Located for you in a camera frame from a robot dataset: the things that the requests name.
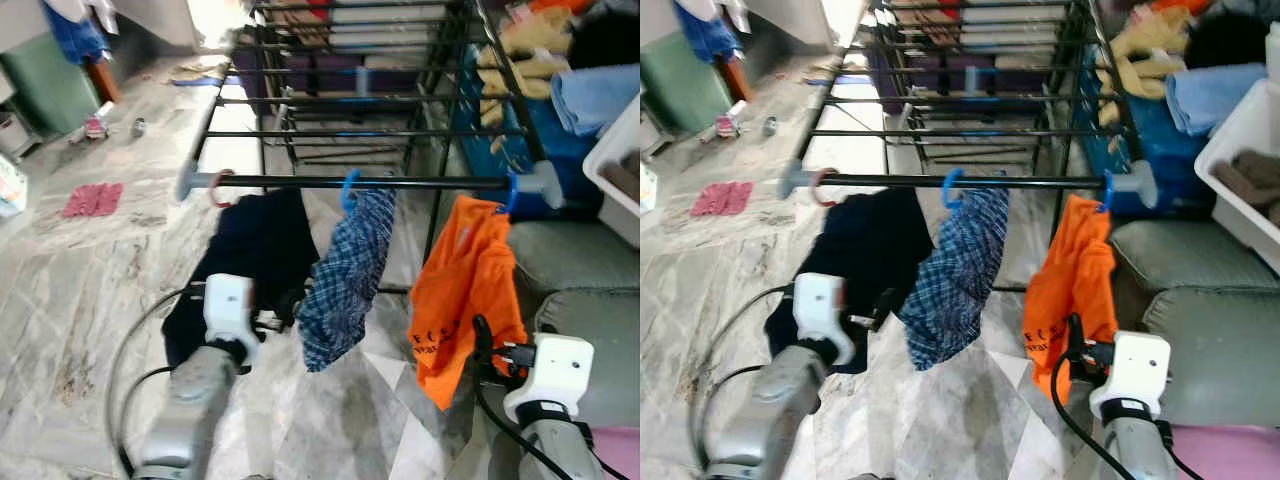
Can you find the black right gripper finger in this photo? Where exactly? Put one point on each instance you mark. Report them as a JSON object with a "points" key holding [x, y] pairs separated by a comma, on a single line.
{"points": [[482, 338], [1073, 338]]}

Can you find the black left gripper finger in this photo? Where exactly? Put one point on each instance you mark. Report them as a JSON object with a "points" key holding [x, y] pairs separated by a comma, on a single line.
{"points": [[300, 308], [888, 305]]}

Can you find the dark navy garment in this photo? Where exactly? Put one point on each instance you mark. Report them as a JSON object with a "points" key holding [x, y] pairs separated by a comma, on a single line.
{"points": [[250, 240], [870, 240]]}

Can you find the pink plastic clothes hanger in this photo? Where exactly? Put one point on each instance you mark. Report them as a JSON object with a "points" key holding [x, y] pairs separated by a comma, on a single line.
{"points": [[214, 190], [818, 192]]}

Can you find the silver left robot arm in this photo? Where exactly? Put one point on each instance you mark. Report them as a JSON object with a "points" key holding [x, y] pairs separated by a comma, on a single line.
{"points": [[770, 410], [190, 410]]}

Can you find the blue plastic clothes hanger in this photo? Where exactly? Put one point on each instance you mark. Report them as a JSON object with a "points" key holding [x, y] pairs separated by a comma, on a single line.
{"points": [[346, 195], [1107, 190], [946, 190], [513, 195]]}

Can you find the orange printed shirt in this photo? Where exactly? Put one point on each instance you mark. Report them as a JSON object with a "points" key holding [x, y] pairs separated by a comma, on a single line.
{"points": [[1075, 280], [465, 290]]}

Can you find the blue plaid shirt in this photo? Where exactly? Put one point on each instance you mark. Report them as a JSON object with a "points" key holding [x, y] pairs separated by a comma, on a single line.
{"points": [[950, 280], [345, 280]]}

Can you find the grey green sofa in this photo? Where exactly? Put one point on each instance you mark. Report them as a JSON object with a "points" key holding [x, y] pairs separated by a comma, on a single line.
{"points": [[580, 260], [1200, 300]]}

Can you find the black metal drying rack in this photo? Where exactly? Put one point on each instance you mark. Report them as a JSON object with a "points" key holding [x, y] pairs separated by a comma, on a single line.
{"points": [[1040, 181], [430, 182]]}

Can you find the maroon cloth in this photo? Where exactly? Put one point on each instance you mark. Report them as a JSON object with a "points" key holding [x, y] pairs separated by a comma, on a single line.
{"points": [[720, 200], [92, 200]]}

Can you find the blue plastic storage box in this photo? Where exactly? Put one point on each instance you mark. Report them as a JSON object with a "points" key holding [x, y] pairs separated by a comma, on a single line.
{"points": [[560, 160], [1170, 160]]}

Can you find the brown cloth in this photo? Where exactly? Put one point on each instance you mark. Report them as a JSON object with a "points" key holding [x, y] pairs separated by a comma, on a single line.
{"points": [[622, 182], [1250, 185]]}

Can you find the small grey cup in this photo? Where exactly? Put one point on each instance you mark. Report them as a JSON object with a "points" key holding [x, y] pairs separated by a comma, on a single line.
{"points": [[770, 126], [139, 127]]}

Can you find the colourful printed box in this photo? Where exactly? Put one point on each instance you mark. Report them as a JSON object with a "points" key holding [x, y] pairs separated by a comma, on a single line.
{"points": [[648, 188], [12, 185]]}

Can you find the white plastic basket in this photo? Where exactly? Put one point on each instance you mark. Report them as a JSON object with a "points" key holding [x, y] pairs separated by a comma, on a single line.
{"points": [[620, 150], [1235, 130]]}

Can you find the small white pink toy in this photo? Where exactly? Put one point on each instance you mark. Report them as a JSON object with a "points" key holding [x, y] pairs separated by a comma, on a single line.
{"points": [[728, 122], [97, 125]]}

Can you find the beige cloth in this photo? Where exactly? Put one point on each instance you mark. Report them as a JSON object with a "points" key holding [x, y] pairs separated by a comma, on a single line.
{"points": [[830, 67], [200, 68]]}

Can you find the folded blue towel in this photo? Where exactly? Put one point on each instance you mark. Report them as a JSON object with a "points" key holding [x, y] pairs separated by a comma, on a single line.
{"points": [[595, 100], [1210, 100]]}

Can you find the brown wooden furniture leg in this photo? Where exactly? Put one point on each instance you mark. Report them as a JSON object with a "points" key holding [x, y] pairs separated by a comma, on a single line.
{"points": [[737, 80], [102, 82]]}

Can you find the mustard yellow cloth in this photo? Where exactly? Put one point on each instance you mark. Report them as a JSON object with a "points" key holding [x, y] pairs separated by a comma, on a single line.
{"points": [[530, 40], [1150, 40]]}

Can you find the black cloth pile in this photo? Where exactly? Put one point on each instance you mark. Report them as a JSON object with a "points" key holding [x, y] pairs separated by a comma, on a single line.
{"points": [[605, 40], [1225, 40]]}

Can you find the blue hanging cloth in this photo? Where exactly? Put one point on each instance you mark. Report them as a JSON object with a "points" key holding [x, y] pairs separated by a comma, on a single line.
{"points": [[75, 35], [705, 35]]}

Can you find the white hanging cloth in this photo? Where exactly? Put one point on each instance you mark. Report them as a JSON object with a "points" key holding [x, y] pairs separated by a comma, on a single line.
{"points": [[735, 12], [100, 12]]}

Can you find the orange cloth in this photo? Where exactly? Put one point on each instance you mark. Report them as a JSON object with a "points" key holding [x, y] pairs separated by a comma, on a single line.
{"points": [[1175, 5], [550, 5]]}

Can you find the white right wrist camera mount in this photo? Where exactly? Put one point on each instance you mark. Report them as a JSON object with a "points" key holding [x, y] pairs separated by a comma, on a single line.
{"points": [[1135, 370], [555, 370]]}

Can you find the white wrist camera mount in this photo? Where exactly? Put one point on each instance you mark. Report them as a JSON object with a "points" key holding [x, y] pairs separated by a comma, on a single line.
{"points": [[228, 305], [820, 310], [555, 370], [1135, 370]]}

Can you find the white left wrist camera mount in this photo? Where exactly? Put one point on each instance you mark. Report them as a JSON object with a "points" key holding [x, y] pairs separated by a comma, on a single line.
{"points": [[820, 310], [228, 305]]}

